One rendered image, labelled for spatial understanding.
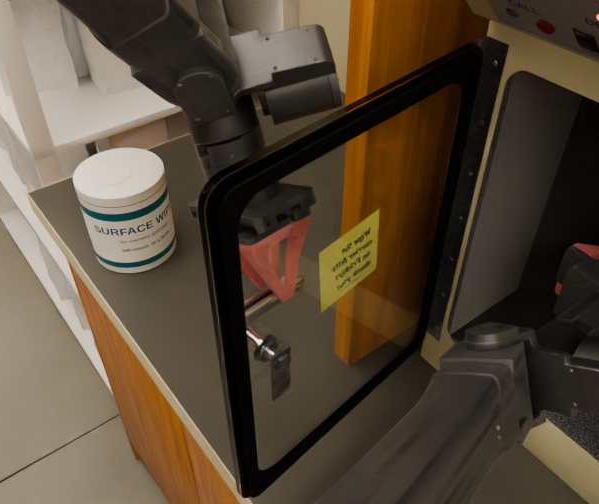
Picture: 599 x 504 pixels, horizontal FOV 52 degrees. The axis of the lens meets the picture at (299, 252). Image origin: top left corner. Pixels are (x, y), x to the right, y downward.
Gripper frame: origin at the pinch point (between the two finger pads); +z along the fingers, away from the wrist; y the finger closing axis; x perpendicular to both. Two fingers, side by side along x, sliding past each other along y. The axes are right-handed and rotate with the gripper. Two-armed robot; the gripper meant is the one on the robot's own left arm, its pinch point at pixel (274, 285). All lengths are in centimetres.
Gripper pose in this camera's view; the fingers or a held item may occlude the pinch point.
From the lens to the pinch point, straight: 57.4
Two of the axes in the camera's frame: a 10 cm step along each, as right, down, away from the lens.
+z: 2.5, 8.8, 3.9
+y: -6.4, -1.5, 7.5
